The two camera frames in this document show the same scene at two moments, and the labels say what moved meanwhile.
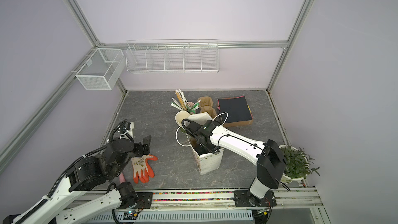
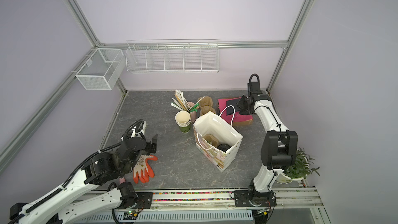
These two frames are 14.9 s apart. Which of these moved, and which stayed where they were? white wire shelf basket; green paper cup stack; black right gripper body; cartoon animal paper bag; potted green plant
Moved: cartoon animal paper bag; black right gripper body
Stayed: potted green plant; green paper cup stack; white wire shelf basket
